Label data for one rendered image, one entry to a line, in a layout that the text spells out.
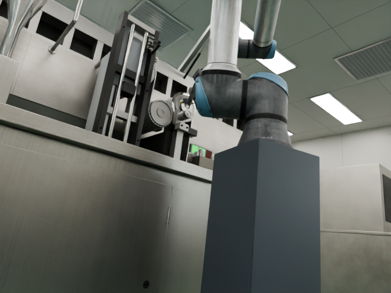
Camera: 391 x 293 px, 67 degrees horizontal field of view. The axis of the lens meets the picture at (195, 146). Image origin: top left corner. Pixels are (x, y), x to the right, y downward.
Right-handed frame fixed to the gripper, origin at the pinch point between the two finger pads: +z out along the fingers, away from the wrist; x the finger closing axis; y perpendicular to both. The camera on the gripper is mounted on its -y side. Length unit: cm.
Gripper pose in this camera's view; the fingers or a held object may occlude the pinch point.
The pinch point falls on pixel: (192, 102)
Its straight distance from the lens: 140.4
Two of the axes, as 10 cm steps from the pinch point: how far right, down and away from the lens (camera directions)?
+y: -3.3, -6.4, 7.0
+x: -7.4, -2.8, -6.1
